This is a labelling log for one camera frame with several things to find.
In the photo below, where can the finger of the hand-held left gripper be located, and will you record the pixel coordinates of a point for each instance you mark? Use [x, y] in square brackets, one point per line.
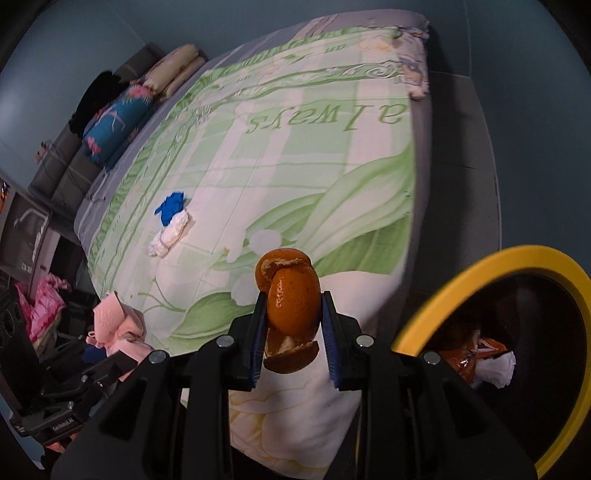
[111, 371]

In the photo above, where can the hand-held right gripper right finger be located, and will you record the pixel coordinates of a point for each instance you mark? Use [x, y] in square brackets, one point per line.
[330, 341]

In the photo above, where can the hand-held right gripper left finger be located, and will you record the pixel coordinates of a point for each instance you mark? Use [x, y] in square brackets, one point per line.
[258, 341]

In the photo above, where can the large orange peel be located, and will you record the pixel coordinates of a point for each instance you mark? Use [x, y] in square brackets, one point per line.
[291, 300]

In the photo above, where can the orange snack wrapper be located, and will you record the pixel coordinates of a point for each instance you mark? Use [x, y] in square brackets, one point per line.
[489, 345]

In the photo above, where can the white tissue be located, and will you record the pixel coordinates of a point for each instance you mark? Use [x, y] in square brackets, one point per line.
[498, 369]

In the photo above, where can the yellow rimmed waste bin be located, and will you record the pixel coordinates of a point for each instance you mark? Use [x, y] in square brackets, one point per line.
[508, 256]

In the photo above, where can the pink plastic bag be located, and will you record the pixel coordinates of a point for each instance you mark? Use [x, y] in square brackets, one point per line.
[41, 304]

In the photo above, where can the dark cabinet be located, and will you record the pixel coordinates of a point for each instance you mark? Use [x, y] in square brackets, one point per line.
[32, 230]

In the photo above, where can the green floral bed sheet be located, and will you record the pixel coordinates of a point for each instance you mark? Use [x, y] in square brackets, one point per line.
[300, 161]

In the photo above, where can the grey padded headboard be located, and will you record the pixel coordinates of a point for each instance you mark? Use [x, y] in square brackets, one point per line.
[69, 161]

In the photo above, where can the grey bed platform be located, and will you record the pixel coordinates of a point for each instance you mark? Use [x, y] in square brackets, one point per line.
[461, 161]

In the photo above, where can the blue floral folded quilt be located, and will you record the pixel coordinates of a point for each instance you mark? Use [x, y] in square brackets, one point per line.
[115, 124]

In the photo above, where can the black clothing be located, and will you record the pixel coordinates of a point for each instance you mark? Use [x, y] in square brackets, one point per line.
[99, 99]

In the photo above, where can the beige folded quilt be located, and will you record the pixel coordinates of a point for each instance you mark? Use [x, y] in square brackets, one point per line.
[178, 69]

